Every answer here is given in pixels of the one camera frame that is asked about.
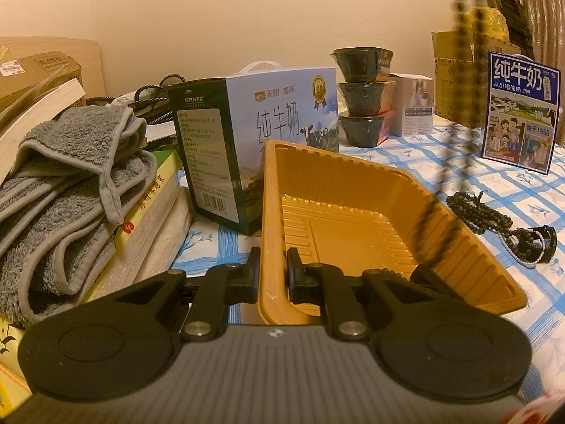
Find grey folded towel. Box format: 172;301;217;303
0;106;157;323

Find white bag with rope handles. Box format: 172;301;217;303
108;72;186;151

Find beige curtain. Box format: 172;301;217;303
518;0;565;98

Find small white product box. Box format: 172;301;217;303
388;73;435;137

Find yellow-green rice package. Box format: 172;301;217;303
112;148;184;250

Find blue checked tablecloth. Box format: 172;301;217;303
170;124;565;407

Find thick white-paged book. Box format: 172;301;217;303
0;77;87;182

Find white pearl chain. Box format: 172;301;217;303
502;229;545;269

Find black instant food bowl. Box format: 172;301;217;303
336;80;396;116
339;112;396;147
330;46;393;84

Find black round bangle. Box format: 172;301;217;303
527;225;558;264

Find light blue cow-print milk carton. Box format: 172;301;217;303
168;63;340;236

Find yellow plastic bag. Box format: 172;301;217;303
463;6;508;49

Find black metal folding rack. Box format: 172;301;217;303
483;0;537;60

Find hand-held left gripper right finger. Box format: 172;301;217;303
286;247;462;341

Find red patterned cloth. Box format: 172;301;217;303
521;391;565;424

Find brown cardboard box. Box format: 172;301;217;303
0;51;84;111

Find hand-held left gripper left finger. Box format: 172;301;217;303
86;246;262;342

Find brown bead necklace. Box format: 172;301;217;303
415;0;486;283

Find yellow printed box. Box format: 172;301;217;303
0;316;34;411

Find open tan cardboard box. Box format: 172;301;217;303
430;31;522;129

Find blue cartoon-print milk box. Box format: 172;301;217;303
480;51;562;175

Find dark green bead necklace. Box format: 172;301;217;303
446;191;541;259

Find yellow plastic tray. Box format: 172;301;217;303
260;139;528;325

